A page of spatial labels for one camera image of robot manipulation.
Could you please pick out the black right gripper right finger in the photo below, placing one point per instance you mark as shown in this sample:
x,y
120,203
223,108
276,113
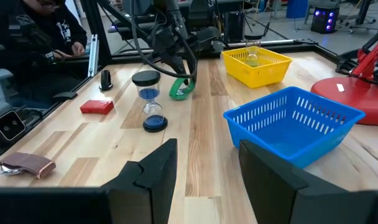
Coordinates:
x,y
270,193

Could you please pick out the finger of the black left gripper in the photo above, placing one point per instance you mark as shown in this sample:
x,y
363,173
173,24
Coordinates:
x,y
190,68
175,63

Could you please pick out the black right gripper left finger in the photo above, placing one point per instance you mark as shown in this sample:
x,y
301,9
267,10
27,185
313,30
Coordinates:
x,y
145,193

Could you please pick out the green watch band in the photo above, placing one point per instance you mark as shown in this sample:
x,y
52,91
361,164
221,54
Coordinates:
x,y
178,91

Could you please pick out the hourglass with blue sand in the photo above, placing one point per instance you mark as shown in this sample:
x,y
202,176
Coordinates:
x,y
150,93

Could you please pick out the small red box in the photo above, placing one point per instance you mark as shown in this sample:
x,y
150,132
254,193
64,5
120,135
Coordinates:
x,y
97,107

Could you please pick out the pink knitted cloth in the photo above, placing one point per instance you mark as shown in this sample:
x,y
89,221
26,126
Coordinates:
x,y
27,163

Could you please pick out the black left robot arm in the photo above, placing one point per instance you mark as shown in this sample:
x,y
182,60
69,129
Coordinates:
x,y
176,18

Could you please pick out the blue plastic basket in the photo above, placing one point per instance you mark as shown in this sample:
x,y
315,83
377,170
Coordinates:
x,y
288,140

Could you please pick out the hourglass with green sand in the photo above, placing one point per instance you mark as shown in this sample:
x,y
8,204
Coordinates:
x,y
253,59

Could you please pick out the yellow plastic basket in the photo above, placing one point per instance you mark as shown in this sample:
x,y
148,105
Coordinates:
x,y
254,74

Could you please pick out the aluminium bar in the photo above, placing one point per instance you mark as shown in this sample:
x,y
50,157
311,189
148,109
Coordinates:
x,y
93,56

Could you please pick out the person's hand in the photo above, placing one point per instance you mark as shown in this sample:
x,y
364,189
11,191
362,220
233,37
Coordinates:
x,y
78,49

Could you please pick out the blue bin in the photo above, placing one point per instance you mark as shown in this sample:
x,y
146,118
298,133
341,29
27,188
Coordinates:
x,y
296,7

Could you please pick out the red desk lamp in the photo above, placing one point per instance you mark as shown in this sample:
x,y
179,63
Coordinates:
x,y
347,96

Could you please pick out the person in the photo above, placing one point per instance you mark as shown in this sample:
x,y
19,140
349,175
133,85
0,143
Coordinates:
x,y
36,31

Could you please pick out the computer tower with purple lights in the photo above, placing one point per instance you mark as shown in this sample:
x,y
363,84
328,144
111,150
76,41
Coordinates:
x,y
324,20

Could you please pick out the black table-level camera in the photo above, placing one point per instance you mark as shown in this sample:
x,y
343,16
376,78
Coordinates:
x,y
8,124

